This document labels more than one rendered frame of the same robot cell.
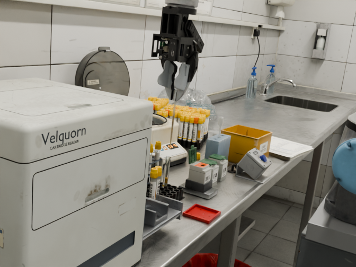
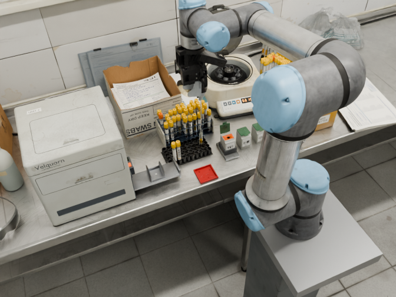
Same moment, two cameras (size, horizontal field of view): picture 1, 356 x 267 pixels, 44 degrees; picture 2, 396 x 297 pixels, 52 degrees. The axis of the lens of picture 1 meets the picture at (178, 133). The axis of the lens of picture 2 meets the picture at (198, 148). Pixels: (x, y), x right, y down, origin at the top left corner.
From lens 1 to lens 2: 98 cm
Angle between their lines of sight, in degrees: 47
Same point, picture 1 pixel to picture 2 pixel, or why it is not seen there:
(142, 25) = not seen: outside the picture
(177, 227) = (180, 180)
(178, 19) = (184, 57)
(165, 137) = (240, 93)
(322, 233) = not seen: hidden behind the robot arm
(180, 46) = (183, 77)
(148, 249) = (148, 192)
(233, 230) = not seen: hidden behind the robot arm
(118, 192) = (102, 177)
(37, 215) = (43, 190)
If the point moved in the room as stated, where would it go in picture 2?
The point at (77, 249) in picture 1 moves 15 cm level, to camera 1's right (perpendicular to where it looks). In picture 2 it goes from (76, 198) to (109, 224)
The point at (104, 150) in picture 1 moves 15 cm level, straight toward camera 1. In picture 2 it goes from (82, 164) to (45, 201)
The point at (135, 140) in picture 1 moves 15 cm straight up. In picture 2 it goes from (108, 156) to (98, 118)
